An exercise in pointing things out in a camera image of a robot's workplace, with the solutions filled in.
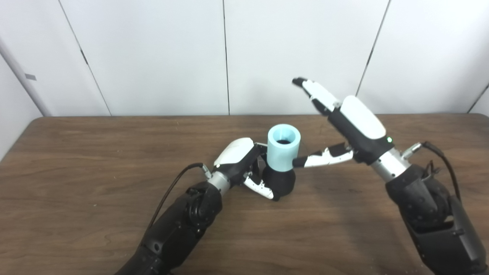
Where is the white and black left hand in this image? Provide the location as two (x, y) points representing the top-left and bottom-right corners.
(213, 137), (275, 200)

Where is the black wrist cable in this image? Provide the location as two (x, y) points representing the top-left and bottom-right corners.
(147, 163), (212, 231)
(401, 141), (463, 203)

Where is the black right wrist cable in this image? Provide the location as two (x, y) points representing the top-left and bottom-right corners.
(401, 141), (463, 203)

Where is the black flared nozzle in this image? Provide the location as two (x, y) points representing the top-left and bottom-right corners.
(262, 165), (296, 201)

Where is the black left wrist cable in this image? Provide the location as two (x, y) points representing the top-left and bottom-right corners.
(147, 163), (212, 231)

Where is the light blue cylindrical cup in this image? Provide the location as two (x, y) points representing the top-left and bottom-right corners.
(267, 124), (301, 171)

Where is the white and black right hand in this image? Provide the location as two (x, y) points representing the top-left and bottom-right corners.
(292, 77), (395, 168)

